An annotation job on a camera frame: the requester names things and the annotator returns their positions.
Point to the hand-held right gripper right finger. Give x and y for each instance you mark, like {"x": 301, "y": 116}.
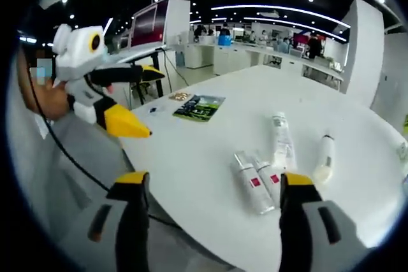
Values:
{"x": 306, "y": 224}

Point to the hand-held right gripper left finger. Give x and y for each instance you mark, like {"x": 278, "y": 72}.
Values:
{"x": 127, "y": 221}

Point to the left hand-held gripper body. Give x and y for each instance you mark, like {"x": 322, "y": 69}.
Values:
{"x": 79, "y": 61}

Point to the silver skincare bottle red label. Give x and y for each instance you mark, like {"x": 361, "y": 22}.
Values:
{"x": 253, "y": 184}
{"x": 269, "y": 178}

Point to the white rounded skincare bottle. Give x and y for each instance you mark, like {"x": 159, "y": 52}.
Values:
{"x": 325, "y": 157}

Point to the white skincare tube grey print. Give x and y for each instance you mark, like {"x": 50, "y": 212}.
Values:
{"x": 282, "y": 139}

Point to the person's left hand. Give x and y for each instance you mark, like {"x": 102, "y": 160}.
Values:
{"x": 55, "y": 100}

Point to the black-legged desk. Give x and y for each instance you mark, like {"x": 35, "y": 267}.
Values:
{"x": 140, "y": 61}

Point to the small blue object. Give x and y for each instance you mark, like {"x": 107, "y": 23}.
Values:
{"x": 153, "y": 109}

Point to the dark red display screen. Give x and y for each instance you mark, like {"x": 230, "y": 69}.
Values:
{"x": 148, "y": 26}

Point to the gold round object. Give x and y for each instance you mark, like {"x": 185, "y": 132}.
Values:
{"x": 178, "y": 95}

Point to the person's grey clothing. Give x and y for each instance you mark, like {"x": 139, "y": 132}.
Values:
{"x": 63, "y": 163}

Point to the green printed booklet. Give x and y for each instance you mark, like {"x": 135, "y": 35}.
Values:
{"x": 199, "y": 108}

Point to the white counter row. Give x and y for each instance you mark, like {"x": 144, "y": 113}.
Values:
{"x": 255, "y": 57}

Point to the white pillar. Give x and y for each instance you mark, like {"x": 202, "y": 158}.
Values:
{"x": 366, "y": 55}

